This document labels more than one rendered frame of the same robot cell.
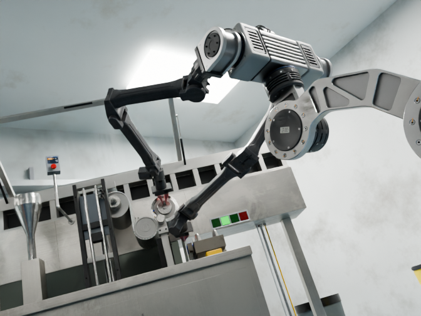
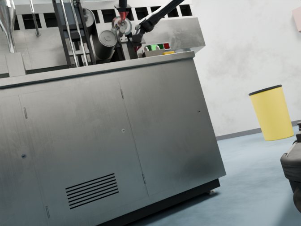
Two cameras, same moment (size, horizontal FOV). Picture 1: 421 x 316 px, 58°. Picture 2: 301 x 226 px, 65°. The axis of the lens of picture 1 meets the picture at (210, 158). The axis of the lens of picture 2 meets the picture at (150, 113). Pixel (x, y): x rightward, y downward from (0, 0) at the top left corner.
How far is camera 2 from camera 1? 0.66 m
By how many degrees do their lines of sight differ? 21
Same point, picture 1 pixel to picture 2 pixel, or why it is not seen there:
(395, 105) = not seen: outside the picture
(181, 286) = (147, 73)
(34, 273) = (18, 63)
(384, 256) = (221, 93)
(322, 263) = not seen: hidden behind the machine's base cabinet
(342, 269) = not seen: hidden behind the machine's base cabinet
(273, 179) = (186, 23)
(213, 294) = (169, 80)
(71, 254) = (40, 59)
